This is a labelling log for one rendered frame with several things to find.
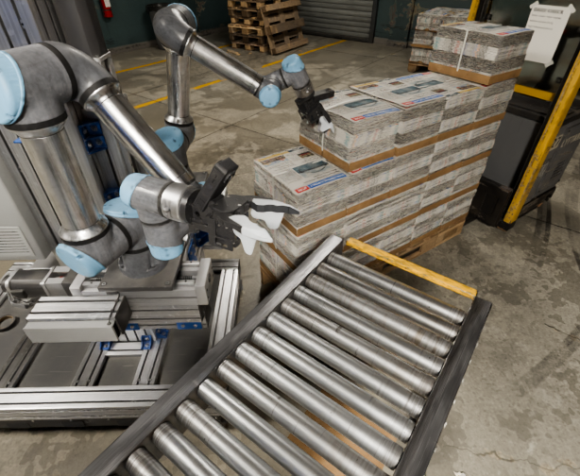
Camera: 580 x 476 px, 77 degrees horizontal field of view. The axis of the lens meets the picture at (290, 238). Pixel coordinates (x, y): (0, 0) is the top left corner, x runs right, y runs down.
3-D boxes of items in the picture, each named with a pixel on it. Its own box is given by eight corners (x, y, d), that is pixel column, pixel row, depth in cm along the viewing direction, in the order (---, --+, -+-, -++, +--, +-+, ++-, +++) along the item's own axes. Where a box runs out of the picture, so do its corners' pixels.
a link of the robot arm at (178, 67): (160, 153, 154) (152, 3, 120) (170, 138, 165) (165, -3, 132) (189, 158, 155) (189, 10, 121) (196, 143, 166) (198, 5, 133)
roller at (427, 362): (296, 295, 116) (300, 280, 115) (443, 375, 95) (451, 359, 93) (288, 298, 112) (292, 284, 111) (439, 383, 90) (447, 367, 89)
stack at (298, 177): (260, 281, 224) (250, 158, 172) (393, 220, 275) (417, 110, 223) (295, 324, 199) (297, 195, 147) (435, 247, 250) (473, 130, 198)
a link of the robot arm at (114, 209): (165, 232, 113) (155, 195, 105) (134, 258, 104) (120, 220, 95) (135, 223, 117) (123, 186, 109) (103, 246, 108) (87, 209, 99)
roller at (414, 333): (308, 282, 121) (312, 269, 119) (451, 357, 99) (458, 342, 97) (299, 286, 116) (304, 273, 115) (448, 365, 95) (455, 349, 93)
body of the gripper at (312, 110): (302, 120, 158) (291, 98, 149) (316, 108, 158) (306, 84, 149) (313, 126, 153) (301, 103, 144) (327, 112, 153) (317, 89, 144)
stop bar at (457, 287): (349, 240, 129) (349, 235, 128) (477, 294, 109) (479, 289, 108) (345, 245, 127) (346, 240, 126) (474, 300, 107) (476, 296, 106)
